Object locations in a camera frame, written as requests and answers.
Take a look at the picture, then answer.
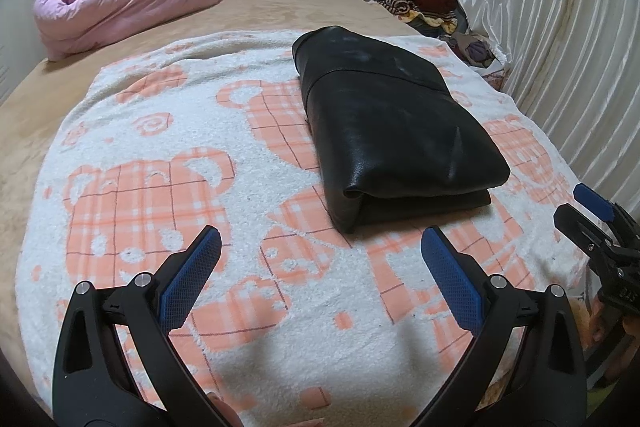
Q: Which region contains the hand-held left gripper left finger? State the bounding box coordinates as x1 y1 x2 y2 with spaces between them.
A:
51 225 236 427

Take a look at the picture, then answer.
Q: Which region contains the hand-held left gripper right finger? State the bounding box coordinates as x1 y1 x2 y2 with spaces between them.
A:
412 226 587 427

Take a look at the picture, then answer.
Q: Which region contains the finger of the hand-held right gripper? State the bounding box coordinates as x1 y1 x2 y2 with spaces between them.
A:
553 203 611 260
573 183 640 238

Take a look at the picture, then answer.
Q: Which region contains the black leather jacket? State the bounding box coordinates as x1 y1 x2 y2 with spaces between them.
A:
292 25 512 235

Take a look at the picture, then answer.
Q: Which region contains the small heap of dark clothes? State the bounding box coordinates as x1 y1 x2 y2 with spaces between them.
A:
450 32 501 68

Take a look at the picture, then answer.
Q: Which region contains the person's right hand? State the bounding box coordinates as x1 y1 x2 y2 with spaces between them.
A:
585 302 633 383

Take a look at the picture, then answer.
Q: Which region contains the person's left hand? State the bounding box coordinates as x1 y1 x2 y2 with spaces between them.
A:
207 392 242 427

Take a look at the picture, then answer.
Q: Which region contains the white and orange printed blanket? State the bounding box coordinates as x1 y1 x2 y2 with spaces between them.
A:
17 29 591 427

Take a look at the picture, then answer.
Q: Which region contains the white pleated curtain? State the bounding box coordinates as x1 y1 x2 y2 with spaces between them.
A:
457 0 640 208

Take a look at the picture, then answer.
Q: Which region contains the tan bed sheet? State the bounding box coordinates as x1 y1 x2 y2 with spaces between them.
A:
0 0 431 358

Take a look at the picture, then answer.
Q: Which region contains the white wardrobe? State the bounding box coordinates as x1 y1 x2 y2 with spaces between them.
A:
0 0 51 102

